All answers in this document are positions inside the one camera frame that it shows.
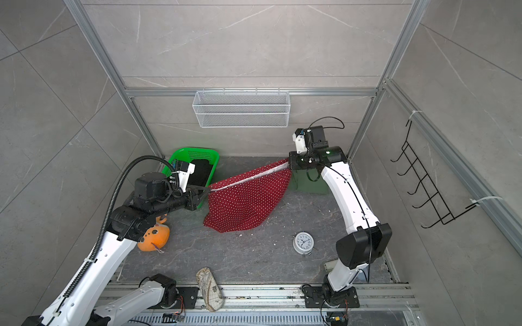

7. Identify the green skirt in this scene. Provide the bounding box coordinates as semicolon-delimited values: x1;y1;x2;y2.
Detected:
288;170;330;195

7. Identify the red polka dot skirt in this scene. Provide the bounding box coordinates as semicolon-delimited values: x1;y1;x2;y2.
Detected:
203;158;292;233

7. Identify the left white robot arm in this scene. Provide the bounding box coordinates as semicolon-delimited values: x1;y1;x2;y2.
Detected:
23;155;210;325

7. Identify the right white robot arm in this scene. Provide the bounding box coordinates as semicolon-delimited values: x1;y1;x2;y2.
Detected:
289;126;392;307

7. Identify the orange plush toy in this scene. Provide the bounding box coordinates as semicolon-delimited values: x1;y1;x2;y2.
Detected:
137;215;171;253

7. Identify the green plastic basket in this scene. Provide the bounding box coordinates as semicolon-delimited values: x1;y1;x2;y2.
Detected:
160;148;220;213

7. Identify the black skirt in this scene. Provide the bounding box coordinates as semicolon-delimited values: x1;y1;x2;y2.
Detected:
188;159;213;187

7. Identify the white round clock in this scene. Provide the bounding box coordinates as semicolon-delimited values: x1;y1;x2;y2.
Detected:
292;232;315;255

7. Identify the patterned beige shoe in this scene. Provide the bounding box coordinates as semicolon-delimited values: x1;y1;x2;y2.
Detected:
196;267;224;312

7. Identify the beige small remote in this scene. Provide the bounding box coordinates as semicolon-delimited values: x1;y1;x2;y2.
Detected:
324;260;337;273

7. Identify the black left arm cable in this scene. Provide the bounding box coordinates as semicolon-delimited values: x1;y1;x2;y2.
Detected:
60;155;176;302

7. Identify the white wire mesh basket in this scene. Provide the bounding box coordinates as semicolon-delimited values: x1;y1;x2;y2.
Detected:
192;90;291;128

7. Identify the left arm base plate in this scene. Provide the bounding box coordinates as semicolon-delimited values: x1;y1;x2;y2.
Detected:
164;287;199;311

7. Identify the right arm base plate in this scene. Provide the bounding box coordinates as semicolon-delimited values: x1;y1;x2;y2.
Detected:
300;284;360;308

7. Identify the black wall hook rack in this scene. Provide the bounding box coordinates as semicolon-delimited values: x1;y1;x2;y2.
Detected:
390;120;479;230

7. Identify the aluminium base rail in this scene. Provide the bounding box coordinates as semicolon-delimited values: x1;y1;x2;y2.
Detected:
126;284;425;325

